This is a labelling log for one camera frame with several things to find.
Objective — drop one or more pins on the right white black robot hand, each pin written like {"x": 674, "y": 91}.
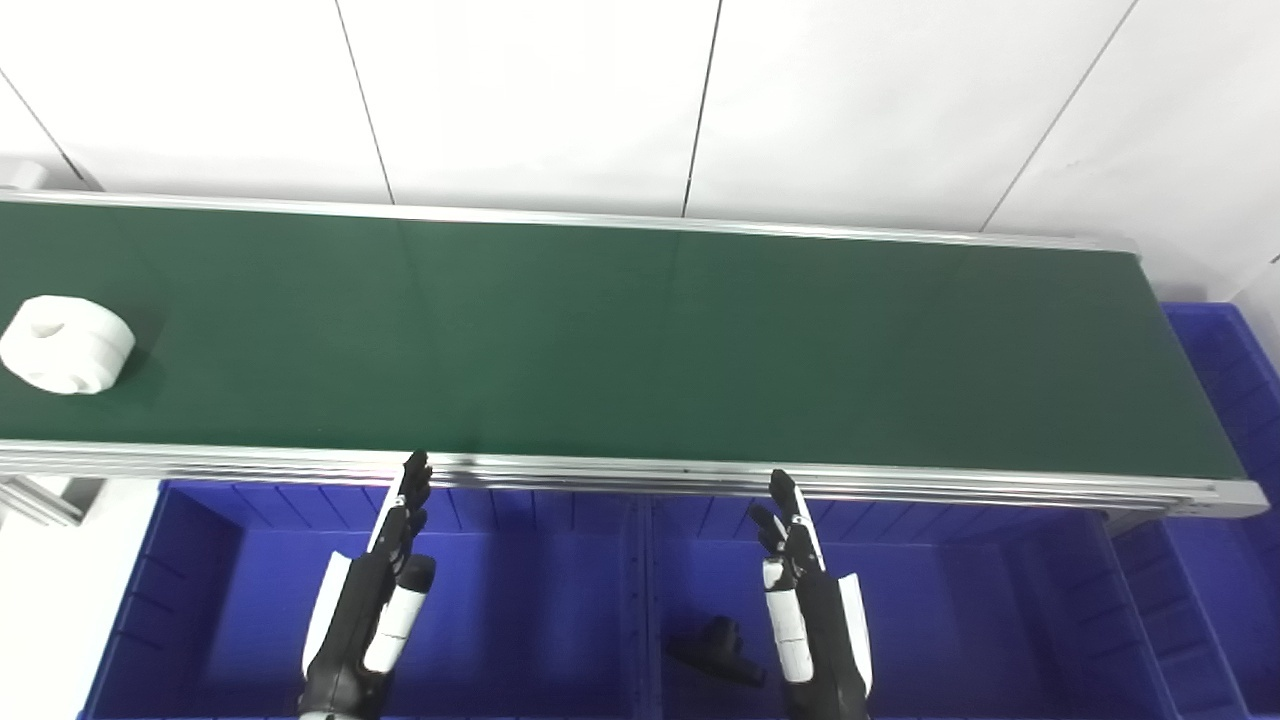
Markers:
{"x": 815, "y": 610}

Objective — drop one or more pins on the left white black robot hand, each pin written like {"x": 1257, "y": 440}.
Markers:
{"x": 352, "y": 610}

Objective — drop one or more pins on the white round plastic part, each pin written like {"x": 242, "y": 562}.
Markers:
{"x": 66, "y": 345}

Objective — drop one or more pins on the blue plastic bin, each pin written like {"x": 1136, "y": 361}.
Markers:
{"x": 250, "y": 610}
{"x": 950, "y": 620}
{"x": 1225, "y": 380}

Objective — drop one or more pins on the black plastic part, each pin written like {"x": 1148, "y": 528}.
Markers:
{"x": 718, "y": 650}

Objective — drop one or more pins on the green conveyor belt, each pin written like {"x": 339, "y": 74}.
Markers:
{"x": 620, "y": 340}
{"x": 700, "y": 478}

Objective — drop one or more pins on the aluminium conveyor support leg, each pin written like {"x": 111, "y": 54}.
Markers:
{"x": 40, "y": 498}

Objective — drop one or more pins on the grey conveyor end cover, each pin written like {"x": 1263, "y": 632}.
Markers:
{"x": 22, "y": 175}

